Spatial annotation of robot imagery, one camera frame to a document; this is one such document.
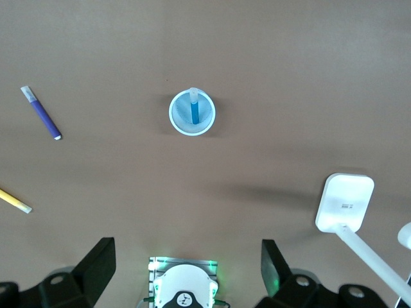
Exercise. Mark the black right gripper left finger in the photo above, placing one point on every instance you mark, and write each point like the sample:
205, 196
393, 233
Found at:
74, 288

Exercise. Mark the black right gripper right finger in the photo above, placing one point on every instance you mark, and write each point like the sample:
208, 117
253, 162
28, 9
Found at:
289, 292

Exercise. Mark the blue marker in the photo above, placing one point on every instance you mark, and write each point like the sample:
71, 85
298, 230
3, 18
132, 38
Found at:
194, 110

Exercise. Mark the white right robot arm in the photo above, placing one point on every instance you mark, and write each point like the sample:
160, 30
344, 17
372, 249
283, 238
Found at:
186, 285

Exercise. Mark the white desk lamp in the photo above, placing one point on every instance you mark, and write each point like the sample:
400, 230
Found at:
345, 200

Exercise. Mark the yellow marker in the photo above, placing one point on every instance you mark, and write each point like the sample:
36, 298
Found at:
13, 199

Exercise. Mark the purple marker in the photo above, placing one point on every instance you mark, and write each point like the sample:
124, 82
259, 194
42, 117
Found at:
43, 115

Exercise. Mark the translucent blue plastic cup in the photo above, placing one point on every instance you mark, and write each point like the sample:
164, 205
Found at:
180, 118

